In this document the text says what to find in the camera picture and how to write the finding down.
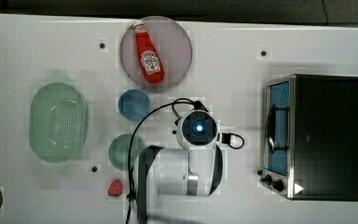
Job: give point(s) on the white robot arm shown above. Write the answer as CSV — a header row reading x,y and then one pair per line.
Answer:
x,y
193,169

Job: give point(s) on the green cup with handle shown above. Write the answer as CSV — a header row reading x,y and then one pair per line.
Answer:
x,y
121,147

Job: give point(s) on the grey round plate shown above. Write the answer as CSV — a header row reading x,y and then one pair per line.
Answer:
x,y
174,49

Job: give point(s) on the black toaster oven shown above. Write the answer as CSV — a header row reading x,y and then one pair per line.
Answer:
x,y
310,138

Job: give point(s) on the blue bowl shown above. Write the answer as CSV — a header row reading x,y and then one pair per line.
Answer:
x,y
134,105

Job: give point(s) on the green colander basket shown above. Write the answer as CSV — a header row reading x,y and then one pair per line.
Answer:
x,y
59,119

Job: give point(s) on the red strawberry toy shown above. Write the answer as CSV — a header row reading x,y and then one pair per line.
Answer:
x,y
115,188

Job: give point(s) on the red ketchup bottle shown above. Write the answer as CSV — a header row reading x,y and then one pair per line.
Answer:
x,y
148,58

